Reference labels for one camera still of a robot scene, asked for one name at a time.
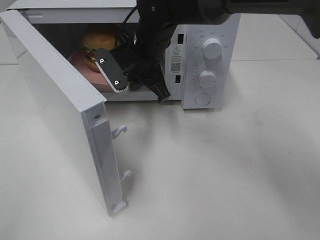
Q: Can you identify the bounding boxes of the burger with lettuce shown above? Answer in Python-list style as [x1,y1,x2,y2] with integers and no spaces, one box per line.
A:
[80,23,119,72]

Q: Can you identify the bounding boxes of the round white door button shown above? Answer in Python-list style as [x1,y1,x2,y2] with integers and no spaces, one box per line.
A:
[195,93,211,106]

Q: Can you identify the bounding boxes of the pink round plate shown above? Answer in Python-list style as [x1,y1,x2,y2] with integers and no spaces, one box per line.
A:
[68,49,113,92]

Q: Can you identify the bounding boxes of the white warning label sticker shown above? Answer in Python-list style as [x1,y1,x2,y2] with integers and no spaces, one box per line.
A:
[165,45,183,74]

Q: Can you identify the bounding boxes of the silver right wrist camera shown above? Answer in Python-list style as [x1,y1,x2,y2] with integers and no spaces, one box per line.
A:
[94,48,128,94]

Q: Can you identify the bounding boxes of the lower white timer knob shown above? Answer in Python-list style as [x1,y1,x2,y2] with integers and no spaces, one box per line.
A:
[198,70,217,89]

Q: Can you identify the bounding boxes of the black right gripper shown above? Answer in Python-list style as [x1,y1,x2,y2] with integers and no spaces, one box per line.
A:
[111,21,178,103]

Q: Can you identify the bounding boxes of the white microwave door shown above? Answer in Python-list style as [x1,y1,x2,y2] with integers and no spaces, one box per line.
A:
[0,10,131,216]

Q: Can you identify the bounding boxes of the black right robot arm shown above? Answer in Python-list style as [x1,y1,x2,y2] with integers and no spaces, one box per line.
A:
[108,0,320,102]

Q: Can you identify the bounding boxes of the upper white power knob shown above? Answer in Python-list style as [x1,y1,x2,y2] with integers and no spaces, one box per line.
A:
[201,37,223,60]

